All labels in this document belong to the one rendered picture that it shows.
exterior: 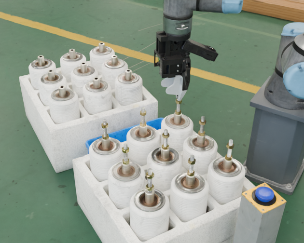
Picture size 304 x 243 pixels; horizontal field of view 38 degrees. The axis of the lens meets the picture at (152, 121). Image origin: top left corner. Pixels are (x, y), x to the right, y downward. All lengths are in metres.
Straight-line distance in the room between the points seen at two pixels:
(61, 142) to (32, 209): 0.23
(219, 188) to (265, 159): 0.34
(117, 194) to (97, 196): 0.07
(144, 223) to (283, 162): 0.56
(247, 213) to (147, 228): 0.24
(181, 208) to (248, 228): 0.17
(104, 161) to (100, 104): 0.33
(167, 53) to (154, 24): 1.43
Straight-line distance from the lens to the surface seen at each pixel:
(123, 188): 1.11
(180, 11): 1.10
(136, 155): 1.25
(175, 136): 1.29
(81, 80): 1.55
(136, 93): 1.51
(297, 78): 1.14
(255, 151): 1.45
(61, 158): 1.50
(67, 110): 1.43
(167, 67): 1.16
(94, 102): 1.46
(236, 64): 2.19
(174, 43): 1.16
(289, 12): 2.76
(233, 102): 1.89
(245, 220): 1.05
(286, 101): 1.33
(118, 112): 1.48
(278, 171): 1.47
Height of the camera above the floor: 1.01
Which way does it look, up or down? 36 degrees down
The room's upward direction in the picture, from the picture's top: 1 degrees clockwise
